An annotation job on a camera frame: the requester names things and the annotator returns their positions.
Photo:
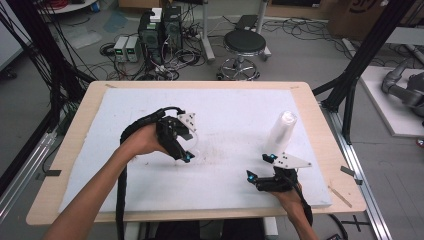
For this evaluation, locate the white foam mat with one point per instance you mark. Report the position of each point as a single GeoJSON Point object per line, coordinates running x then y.
{"type": "Point", "coordinates": [226, 186]}

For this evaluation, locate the grey tape piece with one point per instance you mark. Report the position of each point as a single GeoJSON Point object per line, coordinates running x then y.
{"type": "Point", "coordinates": [347, 171]}

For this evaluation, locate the black computer tower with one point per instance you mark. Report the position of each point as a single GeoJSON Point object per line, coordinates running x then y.
{"type": "Point", "coordinates": [150, 40]}
{"type": "Point", "coordinates": [172, 28]}

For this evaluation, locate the person's right hand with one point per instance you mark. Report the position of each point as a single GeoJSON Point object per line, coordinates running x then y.
{"type": "Point", "coordinates": [291, 200]}

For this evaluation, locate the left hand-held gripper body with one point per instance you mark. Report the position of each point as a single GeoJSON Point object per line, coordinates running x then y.
{"type": "Point", "coordinates": [168, 128]}

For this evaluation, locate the white round table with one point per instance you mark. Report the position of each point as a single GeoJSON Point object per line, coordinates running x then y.
{"type": "Point", "coordinates": [66, 6]}

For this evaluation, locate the aluminium rail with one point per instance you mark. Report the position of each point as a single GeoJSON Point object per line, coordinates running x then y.
{"type": "Point", "coordinates": [356, 173]}
{"type": "Point", "coordinates": [23, 180]}

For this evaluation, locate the person's dark clothed legs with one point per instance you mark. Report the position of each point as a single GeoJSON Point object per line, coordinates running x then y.
{"type": "Point", "coordinates": [200, 230]}

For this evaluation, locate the cardboard box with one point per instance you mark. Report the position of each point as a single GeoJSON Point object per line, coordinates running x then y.
{"type": "Point", "coordinates": [360, 16]}

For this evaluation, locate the black flat device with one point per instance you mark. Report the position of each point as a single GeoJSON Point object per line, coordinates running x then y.
{"type": "Point", "coordinates": [246, 21]}

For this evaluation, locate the black tape piece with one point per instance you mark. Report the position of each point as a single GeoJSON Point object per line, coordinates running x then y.
{"type": "Point", "coordinates": [53, 173]}

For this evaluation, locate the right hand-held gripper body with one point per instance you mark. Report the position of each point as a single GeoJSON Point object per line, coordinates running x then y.
{"type": "Point", "coordinates": [288, 161]}

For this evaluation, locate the black round stool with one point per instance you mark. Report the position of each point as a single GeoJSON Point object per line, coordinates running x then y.
{"type": "Point", "coordinates": [244, 43]}

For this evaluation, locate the grey power supply unit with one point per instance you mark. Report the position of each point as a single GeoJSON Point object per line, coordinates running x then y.
{"type": "Point", "coordinates": [132, 49]}
{"type": "Point", "coordinates": [120, 48]}

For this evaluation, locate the person's left hand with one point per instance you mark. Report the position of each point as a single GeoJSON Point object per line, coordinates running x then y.
{"type": "Point", "coordinates": [143, 141]}

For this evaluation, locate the grey metal stand leg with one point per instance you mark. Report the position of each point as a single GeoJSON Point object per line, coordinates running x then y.
{"type": "Point", "coordinates": [264, 30]}
{"type": "Point", "coordinates": [206, 36]}

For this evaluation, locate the small white box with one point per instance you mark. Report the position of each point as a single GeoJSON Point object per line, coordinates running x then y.
{"type": "Point", "coordinates": [156, 15]}

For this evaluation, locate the stack of clear plastic cups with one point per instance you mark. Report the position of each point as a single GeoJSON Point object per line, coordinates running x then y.
{"type": "Point", "coordinates": [281, 131]}

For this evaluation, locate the white floor board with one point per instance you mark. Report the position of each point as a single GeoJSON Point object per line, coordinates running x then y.
{"type": "Point", "coordinates": [386, 106]}

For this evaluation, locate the white table leg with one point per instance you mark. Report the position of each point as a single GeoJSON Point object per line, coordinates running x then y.
{"type": "Point", "coordinates": [270, 228]}
{"type": "Point", "coordinates": [133, 231]}

